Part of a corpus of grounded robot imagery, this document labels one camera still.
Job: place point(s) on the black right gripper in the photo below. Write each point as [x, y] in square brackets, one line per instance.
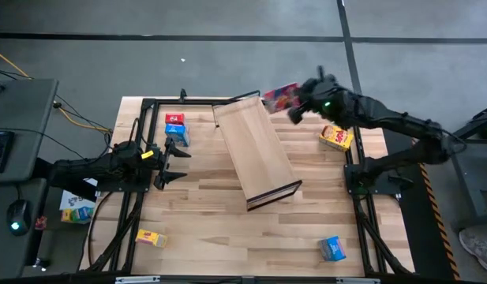
[326, 98]

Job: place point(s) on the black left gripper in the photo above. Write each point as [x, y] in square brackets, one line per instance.
[158, 158]

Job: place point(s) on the red cereal box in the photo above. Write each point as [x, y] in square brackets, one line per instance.
[174, 118]
[280, 98]

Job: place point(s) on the blue Rice Krispies box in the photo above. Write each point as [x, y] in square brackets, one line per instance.
[332, 248]
[177, 133]

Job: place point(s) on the yellow cereal box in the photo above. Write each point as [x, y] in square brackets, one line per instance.
[148, 237]
[336, 138]

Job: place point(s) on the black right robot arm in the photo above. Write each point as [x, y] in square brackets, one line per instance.
[385, 114]

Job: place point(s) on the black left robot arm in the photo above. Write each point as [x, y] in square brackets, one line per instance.
[89, 169]

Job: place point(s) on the colourful cereal box pack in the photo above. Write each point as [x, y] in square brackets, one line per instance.
[79, 215]

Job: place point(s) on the white printed paper sheet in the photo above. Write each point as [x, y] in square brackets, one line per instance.
[71, 201]

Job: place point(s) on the small red wrapper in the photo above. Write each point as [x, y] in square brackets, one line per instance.
[40, 223]

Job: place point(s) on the grey desk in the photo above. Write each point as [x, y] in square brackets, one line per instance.
[26, 110]
[6, 256]

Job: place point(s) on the black computer mouse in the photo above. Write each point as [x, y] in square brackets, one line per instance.
[18, 215]

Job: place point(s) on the black keyboard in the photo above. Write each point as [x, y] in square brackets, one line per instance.
[0, 152]

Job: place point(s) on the black mat with hazard stripes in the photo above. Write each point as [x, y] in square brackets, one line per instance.
[420, 236]

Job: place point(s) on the black metal stand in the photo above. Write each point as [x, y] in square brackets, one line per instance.
[464, 189]

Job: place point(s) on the person's grey shoe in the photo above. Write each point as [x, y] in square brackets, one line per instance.
[480, 248]

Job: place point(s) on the black aluminium table frame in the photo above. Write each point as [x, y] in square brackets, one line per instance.
[180, 102]

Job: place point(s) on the wooden shelf with black frame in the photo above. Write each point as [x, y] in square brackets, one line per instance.
[255, 150]

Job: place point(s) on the black frame clamp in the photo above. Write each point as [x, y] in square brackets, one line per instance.
[182, 94]

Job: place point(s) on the silver metal bracket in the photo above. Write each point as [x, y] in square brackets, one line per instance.
[357, 281]
[136, 280]

